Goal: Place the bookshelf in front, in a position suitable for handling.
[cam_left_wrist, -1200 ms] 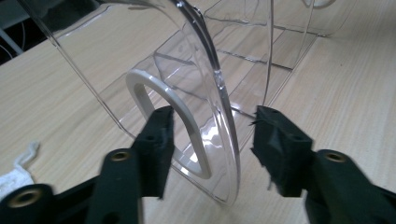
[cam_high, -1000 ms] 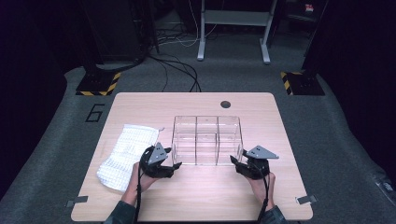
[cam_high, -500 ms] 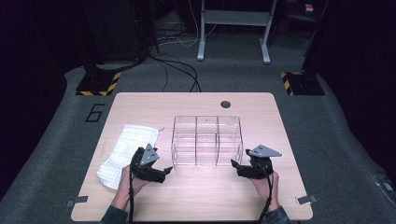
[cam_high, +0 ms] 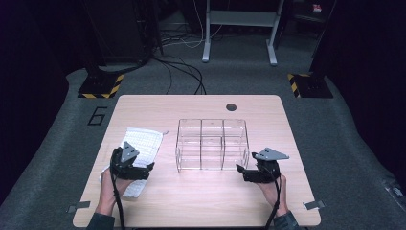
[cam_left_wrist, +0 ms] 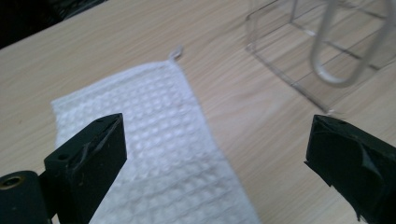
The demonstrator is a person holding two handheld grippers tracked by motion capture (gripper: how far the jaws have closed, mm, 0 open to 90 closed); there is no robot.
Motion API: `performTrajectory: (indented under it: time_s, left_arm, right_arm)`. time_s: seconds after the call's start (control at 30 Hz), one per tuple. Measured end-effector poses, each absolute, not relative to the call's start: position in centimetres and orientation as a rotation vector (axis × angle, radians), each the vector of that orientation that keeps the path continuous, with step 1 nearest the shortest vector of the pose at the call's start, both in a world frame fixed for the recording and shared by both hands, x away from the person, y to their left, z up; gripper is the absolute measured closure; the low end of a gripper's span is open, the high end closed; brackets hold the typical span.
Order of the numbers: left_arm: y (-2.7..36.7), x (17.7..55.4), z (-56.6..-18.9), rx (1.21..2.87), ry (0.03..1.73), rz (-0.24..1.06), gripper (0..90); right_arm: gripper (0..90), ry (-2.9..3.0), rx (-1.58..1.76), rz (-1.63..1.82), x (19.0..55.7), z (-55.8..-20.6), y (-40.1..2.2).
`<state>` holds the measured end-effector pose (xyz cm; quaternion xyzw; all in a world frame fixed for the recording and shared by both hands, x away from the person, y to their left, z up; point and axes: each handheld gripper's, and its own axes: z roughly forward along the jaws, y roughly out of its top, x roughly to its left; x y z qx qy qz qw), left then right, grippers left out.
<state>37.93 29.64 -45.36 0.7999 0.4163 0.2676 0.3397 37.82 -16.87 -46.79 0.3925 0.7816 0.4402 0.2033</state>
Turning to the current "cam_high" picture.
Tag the black striped stand base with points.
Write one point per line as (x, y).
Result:
(312, 85)
(100, 86)

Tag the grey tape piece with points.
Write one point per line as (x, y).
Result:
(314, 204)
(79, 206)

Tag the white waffle towel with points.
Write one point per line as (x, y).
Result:
(145, 143)

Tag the white metal desk frame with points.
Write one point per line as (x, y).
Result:
(242, 17)

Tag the clear acrylic organizer box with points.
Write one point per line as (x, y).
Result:
(212, 145)

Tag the black cabinet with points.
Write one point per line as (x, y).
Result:
(118, 28)

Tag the dark box with red label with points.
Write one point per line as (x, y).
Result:
(311, 11)

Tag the dark round table grommet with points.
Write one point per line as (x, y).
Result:
(231, 107)

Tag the person's right hand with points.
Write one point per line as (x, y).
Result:
(276, 195)

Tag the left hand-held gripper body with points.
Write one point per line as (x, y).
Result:
(127, 159)

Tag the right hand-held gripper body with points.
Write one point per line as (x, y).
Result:
(268, 167)

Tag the person's left hand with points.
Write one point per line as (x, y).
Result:
(107, 195)

